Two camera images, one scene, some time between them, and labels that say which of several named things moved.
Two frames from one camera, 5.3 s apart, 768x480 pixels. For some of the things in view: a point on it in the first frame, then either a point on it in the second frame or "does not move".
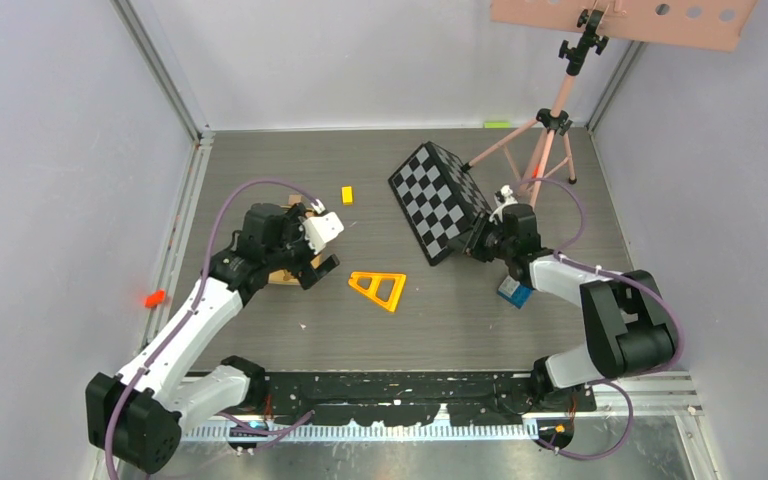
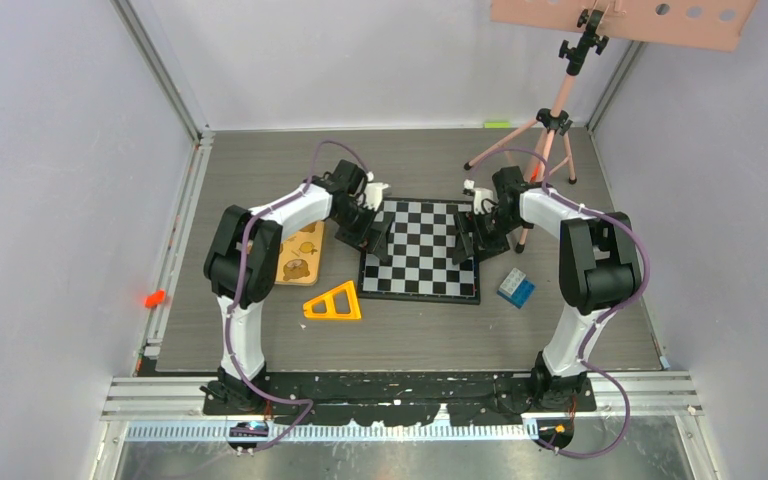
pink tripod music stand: [707, 24] does not move
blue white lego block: [515, 293] does not move
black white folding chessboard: [436, 197] → [422, 241]
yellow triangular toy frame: [372, 290] → [329, 298]
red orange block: [157, 297] does not move
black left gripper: [293, 227] → [379, 239]
